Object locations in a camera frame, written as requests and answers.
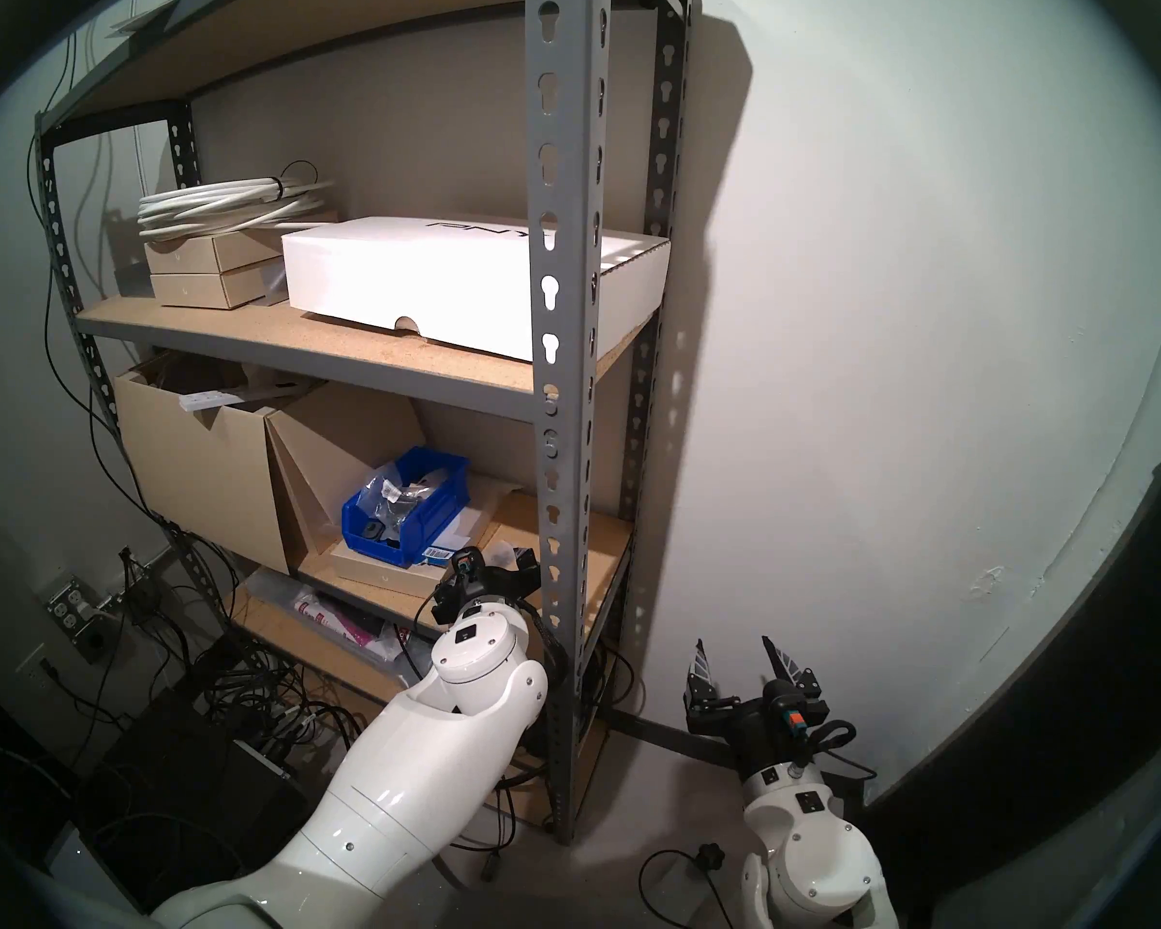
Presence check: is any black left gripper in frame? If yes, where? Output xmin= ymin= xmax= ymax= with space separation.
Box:
xmin=432 ymin=550 xmax=541 ymax=626

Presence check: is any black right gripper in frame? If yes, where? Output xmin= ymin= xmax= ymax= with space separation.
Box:
xmin=683 ymin=635 xmax=828 ymax=783

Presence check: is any black equipment case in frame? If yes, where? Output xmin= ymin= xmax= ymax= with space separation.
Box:
xmin=77 ymin=685 xmax=311 ymax=870

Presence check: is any grey steel rack shelf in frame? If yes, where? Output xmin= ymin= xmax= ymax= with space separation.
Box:
xmin=34 ymin=0 xmax=698 ymax=846

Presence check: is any blue plastic bin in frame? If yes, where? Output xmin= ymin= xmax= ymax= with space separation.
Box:
xmin=341 ymin=445 xmax=472 ymax=567

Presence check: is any flat tan cardboard box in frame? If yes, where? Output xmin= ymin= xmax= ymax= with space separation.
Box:
xmin=324 ymin=535 xmax=465 ymax=599

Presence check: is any pink and white package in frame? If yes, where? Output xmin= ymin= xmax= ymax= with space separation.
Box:
xmin=290 ymin=588 xmax=388 ymax=647

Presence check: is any leaning cardboard flap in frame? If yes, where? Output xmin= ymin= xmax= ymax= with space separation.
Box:
xmin=266 ymin=383 xmax=427 ymax=575

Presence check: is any large white PNY box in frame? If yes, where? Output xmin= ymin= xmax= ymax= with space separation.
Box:
xmin=281 ymin=216 xmax=671 ymax=362

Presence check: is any large open cardboard box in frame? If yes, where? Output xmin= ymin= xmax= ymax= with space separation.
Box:
xmin=111 ymin=351 xmax=325 ymax=575

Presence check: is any small tan cardboard box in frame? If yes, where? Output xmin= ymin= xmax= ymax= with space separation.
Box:
xmin=143 ymin=228 xmax=286 ymax=278
xmin=148 ymin=259 xmax=291 ymax=311

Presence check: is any black plug with cable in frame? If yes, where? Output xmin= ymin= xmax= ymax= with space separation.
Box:
xmin=639 ymin=843 xmax=736 ymax=929

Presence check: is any black cable tangle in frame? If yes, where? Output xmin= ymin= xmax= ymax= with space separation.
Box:
xmin=106 ymin=540 xmax=369 ymax=754

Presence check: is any grey wall outlet box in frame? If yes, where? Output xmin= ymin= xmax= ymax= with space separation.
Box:
xmin=41 ymin=574 xmax=122 ymax=665

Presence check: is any coiled white cable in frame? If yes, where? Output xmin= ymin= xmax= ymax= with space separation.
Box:
xmin=137 ymin=161 xmax=340 ymax=241

